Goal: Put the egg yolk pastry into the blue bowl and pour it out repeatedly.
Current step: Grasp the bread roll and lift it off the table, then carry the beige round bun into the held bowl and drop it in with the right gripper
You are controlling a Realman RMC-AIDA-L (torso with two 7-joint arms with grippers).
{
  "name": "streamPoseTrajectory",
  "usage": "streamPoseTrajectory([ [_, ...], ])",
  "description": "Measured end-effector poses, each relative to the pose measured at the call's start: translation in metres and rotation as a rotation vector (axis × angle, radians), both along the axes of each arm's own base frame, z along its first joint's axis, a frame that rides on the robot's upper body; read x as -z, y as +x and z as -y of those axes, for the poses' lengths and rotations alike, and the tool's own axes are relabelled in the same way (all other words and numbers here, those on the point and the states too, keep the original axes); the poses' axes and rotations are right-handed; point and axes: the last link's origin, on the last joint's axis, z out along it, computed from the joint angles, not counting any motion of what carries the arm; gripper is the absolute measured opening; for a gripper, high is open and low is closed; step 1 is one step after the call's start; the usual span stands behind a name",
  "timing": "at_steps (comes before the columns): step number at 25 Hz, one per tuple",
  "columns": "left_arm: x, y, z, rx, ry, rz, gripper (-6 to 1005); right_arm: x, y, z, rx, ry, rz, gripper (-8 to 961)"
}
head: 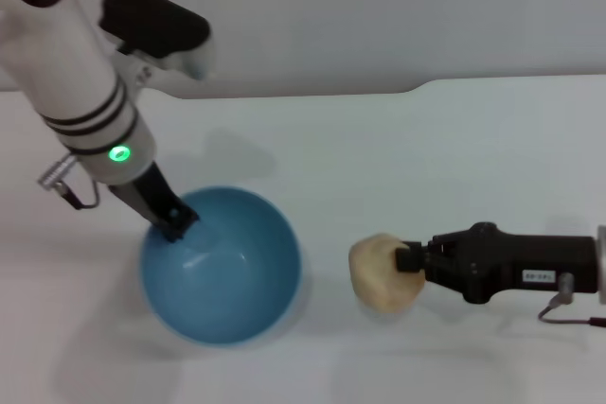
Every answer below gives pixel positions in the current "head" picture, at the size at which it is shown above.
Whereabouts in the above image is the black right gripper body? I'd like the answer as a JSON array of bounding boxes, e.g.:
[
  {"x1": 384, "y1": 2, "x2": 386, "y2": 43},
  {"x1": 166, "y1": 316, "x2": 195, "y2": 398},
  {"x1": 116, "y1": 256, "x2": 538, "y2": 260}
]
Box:
[{"x1": 420, "y1": 221, "x2": 598, "y2": 305}]

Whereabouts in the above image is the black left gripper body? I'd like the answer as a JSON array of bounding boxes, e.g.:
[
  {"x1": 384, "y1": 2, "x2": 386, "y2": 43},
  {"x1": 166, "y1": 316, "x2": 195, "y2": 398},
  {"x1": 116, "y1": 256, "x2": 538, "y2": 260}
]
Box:
[{"x1": 108, "y1": 162, "x2": 200, "y2": 235}]

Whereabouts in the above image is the beige egg yolk pastry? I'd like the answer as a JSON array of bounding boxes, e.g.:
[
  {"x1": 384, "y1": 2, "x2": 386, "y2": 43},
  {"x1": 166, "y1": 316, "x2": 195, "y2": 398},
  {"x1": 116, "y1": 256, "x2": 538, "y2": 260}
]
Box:
[{"x1": 348, "y1": 232, "x2": 426, "y2": 314}]

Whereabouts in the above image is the blue bowl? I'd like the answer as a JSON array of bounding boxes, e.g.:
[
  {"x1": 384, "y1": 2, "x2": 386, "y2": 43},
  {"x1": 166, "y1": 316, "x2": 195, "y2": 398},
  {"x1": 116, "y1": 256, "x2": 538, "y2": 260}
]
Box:
[{"x1": 138, "y1": 185, "x2": 304, "y2": 346}]

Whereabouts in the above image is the right arm cable with connector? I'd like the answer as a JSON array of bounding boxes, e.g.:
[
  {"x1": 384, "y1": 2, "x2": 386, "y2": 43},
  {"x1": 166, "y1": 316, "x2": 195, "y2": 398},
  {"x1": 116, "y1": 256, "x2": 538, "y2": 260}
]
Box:
[{"x1": 537, "y1": 273, "x2": 606, "y2": 327}]

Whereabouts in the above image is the arm cable with connector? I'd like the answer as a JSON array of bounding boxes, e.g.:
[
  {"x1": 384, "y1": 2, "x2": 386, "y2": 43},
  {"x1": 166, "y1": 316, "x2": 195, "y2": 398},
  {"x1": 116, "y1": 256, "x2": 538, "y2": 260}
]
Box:
[
  {"x1": 537, "y1": 273, "x2": 606, "y2": 327},
  {"x1": 37, "y1": 153, "x2": 100, "y2": 210}
]

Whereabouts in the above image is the left arm cable with connector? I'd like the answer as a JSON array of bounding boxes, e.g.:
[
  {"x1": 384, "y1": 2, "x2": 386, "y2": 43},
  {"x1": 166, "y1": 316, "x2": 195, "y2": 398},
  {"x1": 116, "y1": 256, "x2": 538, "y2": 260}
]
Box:
[{"x1": 37, "y1": 153, "x2": 100, "y2": 210}]

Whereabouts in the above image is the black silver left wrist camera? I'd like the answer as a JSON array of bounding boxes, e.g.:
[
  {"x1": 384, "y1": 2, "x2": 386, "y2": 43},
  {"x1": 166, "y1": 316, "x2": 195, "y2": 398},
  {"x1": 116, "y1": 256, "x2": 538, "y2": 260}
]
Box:
[{"x1": 98, "y1": 0, "x2": 213, "y2": 88}]

